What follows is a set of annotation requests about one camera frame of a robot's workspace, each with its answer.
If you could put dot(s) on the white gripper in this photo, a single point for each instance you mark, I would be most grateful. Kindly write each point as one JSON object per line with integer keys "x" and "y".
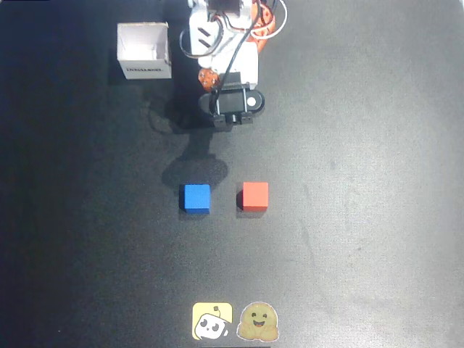
{"x": 208, "y": 77}

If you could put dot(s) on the blue cube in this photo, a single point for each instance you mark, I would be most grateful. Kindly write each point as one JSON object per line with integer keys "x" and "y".
{"x": 195, "y": 197}

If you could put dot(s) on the white and orange robot arm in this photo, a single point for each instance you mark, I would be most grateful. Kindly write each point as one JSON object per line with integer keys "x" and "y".
{"x": 203, "y": 34}

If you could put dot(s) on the white cardboard box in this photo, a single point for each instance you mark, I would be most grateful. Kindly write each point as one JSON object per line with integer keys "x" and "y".
{"x": 143, "y": 50}

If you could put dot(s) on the red cube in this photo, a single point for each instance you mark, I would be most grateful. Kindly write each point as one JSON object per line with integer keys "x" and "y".
{"x": 254, "y": 195}

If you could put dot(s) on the yellow robot sticker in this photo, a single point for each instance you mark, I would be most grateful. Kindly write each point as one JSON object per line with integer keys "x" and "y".
{"x": 211, "y": 320}

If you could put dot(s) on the hugging face emoji sticker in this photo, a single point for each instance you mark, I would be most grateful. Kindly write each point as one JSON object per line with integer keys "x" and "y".
{"x": 258, "y": 322}

